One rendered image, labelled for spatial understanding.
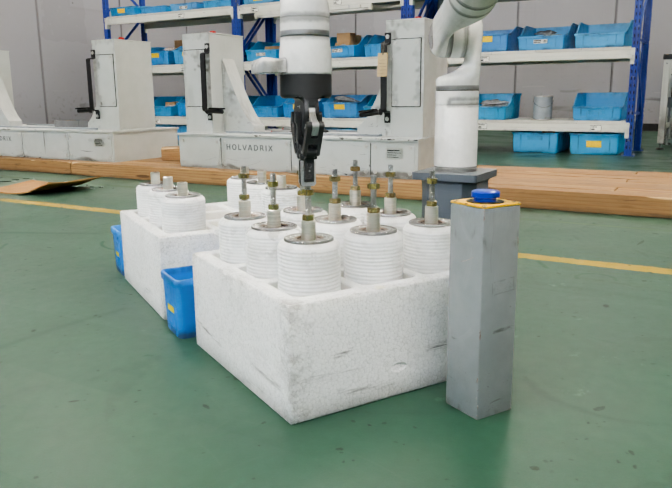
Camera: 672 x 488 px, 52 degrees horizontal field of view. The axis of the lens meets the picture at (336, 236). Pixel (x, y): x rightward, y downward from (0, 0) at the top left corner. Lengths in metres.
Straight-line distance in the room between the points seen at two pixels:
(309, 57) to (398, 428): 0.53
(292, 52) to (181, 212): 0.61
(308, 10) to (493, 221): 0.38
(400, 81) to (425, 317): 2.23
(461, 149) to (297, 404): 0.71
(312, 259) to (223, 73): 2.99
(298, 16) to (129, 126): 3.47
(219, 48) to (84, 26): 5.17
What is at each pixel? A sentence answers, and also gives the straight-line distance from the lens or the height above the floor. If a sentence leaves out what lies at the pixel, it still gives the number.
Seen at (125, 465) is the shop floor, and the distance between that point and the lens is 0.97.
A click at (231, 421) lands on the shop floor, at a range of 1.04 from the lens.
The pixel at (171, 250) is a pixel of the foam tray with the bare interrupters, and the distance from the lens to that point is 1.47.
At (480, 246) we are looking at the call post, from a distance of 0.96.
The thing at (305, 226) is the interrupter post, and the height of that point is 0.27.
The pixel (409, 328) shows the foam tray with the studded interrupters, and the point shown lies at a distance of 1.08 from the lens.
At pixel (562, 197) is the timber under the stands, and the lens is 2.89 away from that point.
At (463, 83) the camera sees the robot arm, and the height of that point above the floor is 0.49.
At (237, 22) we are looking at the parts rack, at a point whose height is 1.16.
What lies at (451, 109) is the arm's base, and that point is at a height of 0.43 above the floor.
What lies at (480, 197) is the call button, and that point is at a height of 0.32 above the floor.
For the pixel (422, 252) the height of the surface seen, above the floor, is 0.21.
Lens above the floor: 0.46
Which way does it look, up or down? 12 degrees down
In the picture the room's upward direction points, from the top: 1 degrees counter-clockwise
